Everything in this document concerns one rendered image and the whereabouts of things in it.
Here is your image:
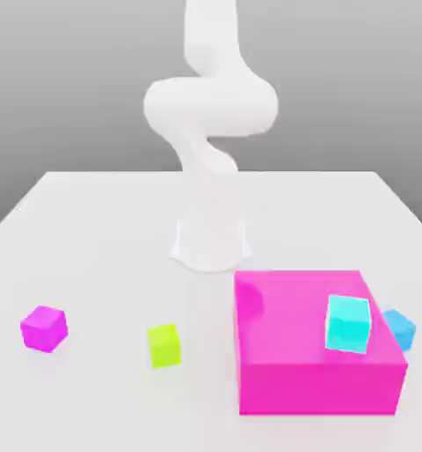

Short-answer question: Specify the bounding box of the small yellow-green cube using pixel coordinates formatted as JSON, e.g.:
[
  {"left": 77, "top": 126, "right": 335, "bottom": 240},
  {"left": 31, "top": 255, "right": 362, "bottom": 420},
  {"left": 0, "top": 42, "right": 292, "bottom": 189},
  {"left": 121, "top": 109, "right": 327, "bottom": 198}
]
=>
[{"left": 147, "top": 323, "right": 183, "bottom": 370}]

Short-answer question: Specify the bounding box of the small cyan cube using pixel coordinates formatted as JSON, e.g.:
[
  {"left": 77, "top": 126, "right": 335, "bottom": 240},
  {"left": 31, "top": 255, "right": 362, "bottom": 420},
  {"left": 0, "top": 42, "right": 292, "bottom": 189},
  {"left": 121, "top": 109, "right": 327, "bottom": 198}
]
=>
[{"left": 324, "top": 294, "right": 373, "bottom": 355}]

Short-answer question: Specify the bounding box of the small magenta cube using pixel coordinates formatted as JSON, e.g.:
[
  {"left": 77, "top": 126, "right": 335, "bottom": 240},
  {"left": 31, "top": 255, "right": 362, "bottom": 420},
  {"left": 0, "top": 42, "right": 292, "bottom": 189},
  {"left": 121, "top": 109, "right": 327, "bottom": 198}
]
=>
[{"left": 19, "top": 305, "right": 70, "bottom": 354}]

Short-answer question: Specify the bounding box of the small blue cube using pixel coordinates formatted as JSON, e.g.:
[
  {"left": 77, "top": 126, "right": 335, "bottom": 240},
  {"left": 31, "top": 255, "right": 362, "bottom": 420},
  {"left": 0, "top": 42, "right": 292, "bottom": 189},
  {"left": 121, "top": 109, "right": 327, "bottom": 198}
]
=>
[{"left": 382, "top": 308, "right": 418, "bottom": 351}]

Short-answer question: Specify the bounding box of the large pink box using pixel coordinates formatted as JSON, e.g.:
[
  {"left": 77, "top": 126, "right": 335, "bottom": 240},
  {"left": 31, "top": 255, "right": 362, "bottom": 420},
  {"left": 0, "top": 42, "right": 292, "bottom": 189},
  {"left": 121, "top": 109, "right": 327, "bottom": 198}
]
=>
[{"left": 233, "top": 269, "right": 409, "bottom": 417}]

